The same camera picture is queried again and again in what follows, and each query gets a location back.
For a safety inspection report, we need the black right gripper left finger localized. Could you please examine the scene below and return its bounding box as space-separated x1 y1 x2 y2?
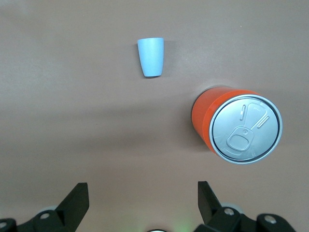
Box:
0 182 90 232

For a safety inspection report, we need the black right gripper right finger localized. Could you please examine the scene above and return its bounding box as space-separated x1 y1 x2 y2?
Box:
193 181 296 232

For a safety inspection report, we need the light blue plastic cup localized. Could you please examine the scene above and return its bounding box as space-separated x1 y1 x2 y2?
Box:
137 37 165 78

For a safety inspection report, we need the orange can with silver lid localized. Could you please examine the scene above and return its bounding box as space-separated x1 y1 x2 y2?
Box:
191 86 283 165

